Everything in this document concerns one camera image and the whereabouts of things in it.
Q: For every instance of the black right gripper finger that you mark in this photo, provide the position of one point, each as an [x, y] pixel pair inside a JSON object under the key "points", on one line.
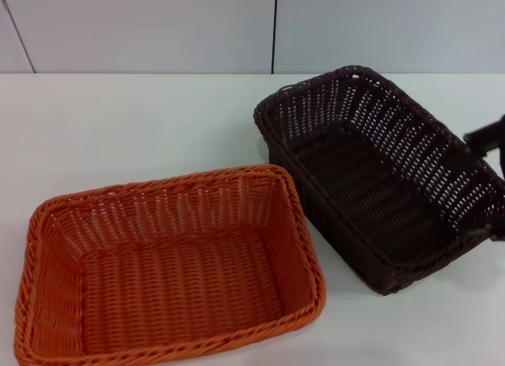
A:
{"points": [[489, 131], [479, 230]]}

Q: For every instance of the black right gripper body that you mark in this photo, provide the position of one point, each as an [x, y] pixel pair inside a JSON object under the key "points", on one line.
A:
{"points": [[501, 161]]}

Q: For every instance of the dark brown woven basket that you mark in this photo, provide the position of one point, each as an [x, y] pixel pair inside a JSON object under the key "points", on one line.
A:
{"points": [[375, 192]]}

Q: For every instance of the orange woven plastic basket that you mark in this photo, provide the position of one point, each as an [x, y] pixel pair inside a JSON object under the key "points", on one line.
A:
{"points": [[177, 275]]}

